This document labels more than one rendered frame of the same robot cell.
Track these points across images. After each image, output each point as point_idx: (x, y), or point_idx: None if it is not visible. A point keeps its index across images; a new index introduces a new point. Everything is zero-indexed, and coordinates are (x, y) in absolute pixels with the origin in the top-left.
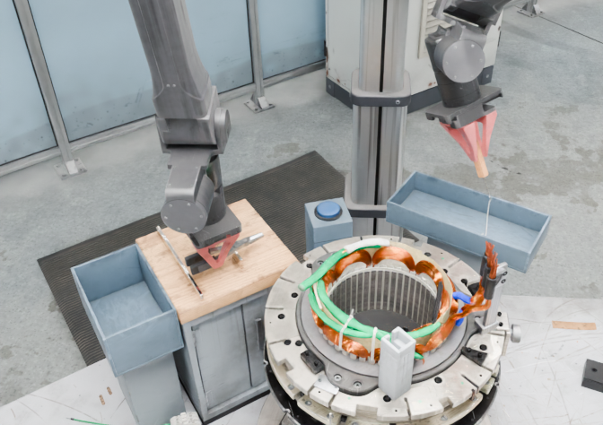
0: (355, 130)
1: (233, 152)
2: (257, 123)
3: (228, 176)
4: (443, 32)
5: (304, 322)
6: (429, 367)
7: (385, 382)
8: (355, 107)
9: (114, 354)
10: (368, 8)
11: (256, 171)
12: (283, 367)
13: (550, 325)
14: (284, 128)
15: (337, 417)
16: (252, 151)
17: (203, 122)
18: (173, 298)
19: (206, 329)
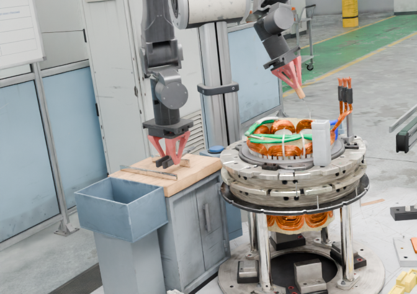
0: (211, 113)
1: (59, 263)
2: (69, 241)
3: (61, 278)
4: (264, 15)
5: (252, 158)
6: (334, 152)
7: (318, 155)
8: (208, 97)
9: (133, 220)
10: (206, 33)
11: (83, 269)
12: (249, 186)
13: (359, 205)
14: (92, 239)
15: (298, 190)
16: (74, 258)
17: (174, 42)
18: (157, 183)
19: (179, 208)
